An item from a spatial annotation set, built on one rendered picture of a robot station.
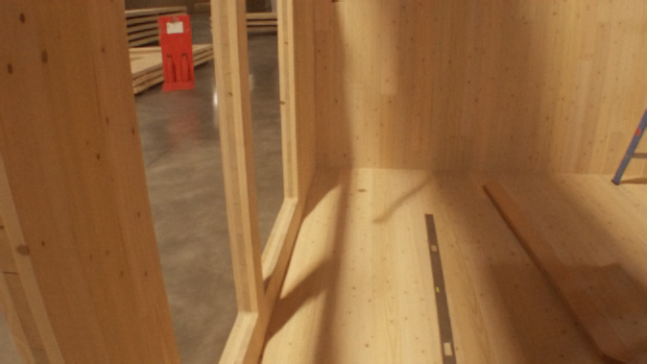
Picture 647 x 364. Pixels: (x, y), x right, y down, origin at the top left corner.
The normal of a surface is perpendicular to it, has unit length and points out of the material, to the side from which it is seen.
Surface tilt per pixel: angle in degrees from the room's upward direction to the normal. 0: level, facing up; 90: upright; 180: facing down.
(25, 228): 90
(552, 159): 90
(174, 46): 90
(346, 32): 90
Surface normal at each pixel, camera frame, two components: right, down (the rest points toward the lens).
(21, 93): 1.00, 0.03
